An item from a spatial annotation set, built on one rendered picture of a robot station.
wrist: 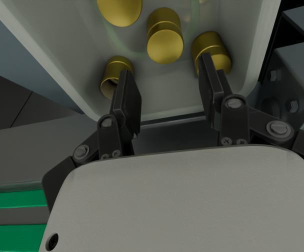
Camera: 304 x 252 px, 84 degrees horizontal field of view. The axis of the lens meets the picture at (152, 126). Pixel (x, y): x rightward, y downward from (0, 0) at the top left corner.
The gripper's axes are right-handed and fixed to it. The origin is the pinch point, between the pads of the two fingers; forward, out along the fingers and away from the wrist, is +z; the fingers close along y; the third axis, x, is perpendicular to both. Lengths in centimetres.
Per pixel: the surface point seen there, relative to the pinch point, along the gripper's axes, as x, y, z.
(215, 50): -1.6, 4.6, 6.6
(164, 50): -0.2, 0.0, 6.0
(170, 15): 1.4, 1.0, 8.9
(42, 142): -12.4, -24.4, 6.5
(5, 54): -5.4, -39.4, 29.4
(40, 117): -34, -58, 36
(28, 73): -11.3, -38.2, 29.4
